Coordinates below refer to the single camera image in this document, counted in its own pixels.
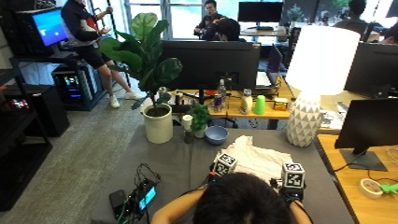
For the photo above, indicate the white marker cube, glove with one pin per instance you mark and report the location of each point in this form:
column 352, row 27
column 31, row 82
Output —
column 294, row 174
column 226, row 164

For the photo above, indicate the black monitor, dark rear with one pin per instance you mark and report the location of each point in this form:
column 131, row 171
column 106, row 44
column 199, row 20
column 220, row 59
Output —
column 371, row 68

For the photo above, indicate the white marker cube, right glove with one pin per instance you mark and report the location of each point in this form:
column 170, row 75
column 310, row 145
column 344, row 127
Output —
column 294, row 174

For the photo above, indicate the black monitor on square stand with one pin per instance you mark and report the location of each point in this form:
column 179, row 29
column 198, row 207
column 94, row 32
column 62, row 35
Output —
column 369, row 124

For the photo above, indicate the black shelf rack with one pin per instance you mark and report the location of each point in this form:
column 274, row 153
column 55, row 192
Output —
column 17, row 161

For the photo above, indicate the computer tower with coloured lights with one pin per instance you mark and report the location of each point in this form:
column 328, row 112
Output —
column 77, row 87

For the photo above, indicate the small yellow box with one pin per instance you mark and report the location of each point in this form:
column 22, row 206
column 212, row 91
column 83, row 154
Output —
column 280, row 104

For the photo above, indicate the wooden side desk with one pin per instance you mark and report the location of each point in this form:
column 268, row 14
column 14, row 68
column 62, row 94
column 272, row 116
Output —
column 361, row 208

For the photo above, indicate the large leafy plant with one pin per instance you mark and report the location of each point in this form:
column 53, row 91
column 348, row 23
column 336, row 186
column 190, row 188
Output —
column 146, row 53

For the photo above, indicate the white crumpled cloth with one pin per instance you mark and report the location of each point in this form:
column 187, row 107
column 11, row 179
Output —
column 259, row 157

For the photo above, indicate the green plastic clamp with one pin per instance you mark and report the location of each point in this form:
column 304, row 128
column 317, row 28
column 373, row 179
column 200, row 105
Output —
column 389, row 188

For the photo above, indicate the person's left hand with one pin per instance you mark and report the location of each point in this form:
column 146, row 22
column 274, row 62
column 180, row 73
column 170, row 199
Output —
column 214, row 174

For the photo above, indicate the person's right hand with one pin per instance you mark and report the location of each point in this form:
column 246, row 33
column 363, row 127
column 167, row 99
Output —
column 294, row 193

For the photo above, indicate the blue bowl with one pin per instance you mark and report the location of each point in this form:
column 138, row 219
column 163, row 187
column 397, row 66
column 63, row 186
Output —
column 216, row 135

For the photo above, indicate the green plastic cup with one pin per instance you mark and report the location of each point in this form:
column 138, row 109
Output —
column 260, row 105

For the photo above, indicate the open laptop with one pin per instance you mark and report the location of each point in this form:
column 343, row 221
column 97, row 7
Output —
column 270, row 71

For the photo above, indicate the white marker cube, left glove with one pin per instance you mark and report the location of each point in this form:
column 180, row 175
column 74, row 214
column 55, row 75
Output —
column 226, row 164

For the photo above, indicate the small green plant, white pot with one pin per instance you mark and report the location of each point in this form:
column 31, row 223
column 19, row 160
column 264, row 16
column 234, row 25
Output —
column 200, row 118

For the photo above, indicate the black phone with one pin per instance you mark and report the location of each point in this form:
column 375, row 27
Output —
column 118, row 202

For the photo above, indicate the black cabinet box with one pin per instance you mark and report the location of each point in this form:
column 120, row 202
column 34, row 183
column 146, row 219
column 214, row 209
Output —
column 50, row 109

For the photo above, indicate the black device with lit screen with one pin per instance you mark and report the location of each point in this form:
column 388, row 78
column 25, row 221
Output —
column 146, row 196

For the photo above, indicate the clear water bottle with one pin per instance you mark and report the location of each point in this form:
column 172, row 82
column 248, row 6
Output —
column 222, row 93

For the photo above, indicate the black monitor, dark screen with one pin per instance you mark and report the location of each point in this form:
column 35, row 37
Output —
column 260, row 11

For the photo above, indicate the white table lamp, patterned base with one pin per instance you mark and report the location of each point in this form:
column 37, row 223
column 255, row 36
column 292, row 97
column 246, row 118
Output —
column 317, row 62

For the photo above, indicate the tall white plant pot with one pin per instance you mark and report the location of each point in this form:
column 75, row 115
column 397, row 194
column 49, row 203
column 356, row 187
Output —
column 159, row 129

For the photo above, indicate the small white-topped dark bottle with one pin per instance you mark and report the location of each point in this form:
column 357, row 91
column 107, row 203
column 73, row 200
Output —
column 188, row 124

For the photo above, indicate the white tape roll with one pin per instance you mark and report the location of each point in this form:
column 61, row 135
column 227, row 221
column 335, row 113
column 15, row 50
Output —
column 371, row 188

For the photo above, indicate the pale yellow bottle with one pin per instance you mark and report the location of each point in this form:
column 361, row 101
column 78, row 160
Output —
column 247, row 104

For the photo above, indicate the monitor with blue screen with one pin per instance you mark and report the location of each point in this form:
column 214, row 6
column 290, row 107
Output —
column 50, row 27

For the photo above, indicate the wide black monitor, rear view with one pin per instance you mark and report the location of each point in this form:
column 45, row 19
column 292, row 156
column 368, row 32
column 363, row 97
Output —
column 207, row 63

